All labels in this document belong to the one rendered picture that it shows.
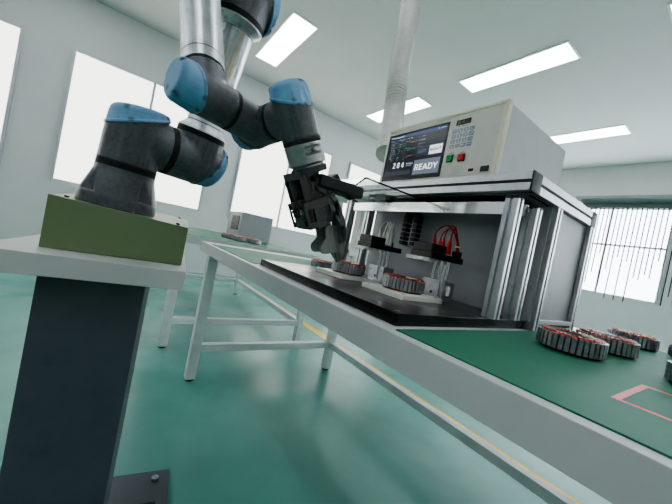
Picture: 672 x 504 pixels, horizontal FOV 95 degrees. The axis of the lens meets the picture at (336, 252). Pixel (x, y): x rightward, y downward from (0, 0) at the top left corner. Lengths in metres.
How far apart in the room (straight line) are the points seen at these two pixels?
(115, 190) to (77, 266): 0.18
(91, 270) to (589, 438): 0.74
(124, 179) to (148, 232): 0.12
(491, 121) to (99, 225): 0.96
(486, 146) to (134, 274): 0.88
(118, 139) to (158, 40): 4.98
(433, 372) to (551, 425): 0.14
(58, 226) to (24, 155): 4.60
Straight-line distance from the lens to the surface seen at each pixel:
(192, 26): 0.71
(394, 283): 0.78
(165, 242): 0.78
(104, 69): 5.55
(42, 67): 5.56
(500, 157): 0.93
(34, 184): 5.36
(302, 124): 0.61
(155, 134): 0.82
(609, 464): 0.39
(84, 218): 0.79
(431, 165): 1.04
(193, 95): 0.61
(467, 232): 1.04
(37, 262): 0.74
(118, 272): 0.71
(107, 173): 0.81
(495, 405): 0.42
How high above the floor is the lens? 0.86
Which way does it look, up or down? 1 degrees down
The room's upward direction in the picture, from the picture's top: 11 degrees clockwise
